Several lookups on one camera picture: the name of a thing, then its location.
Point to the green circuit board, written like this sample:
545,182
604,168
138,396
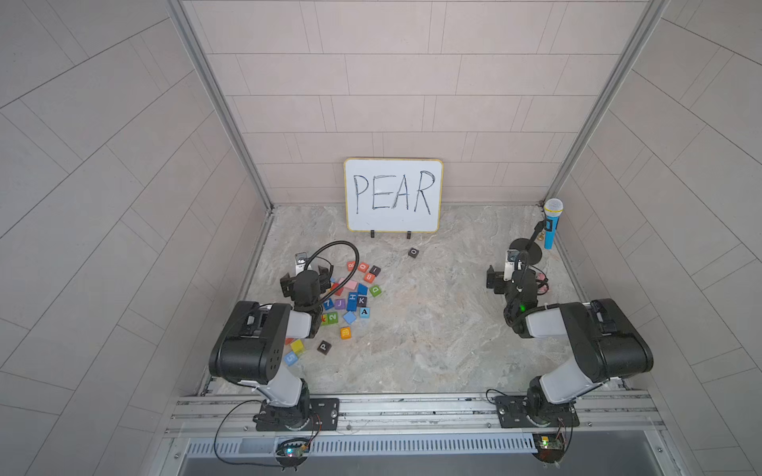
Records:
550,449
292,453

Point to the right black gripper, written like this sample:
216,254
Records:
499,280

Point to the white PEAR whiteboard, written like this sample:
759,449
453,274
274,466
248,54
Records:
393,195

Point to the yellow E block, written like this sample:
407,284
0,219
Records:
298,347

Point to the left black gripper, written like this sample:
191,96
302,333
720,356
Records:
321,282

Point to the left green circuit board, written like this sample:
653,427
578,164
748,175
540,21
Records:
292,453

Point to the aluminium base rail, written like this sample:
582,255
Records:
406,425

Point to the black microphone stand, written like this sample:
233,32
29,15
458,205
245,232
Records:
530,245

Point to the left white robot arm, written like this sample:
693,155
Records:
250,351

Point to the blue H block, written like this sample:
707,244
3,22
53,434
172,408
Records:
352,302

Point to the right green circuit board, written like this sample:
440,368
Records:
550,449

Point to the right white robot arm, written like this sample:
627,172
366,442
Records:
604,345

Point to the dark brown P block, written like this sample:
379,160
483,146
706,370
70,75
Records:
324,347

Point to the light blue bottom block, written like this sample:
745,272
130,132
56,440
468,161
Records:
291,358

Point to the blue toy microphone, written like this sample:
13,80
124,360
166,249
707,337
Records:
553,209

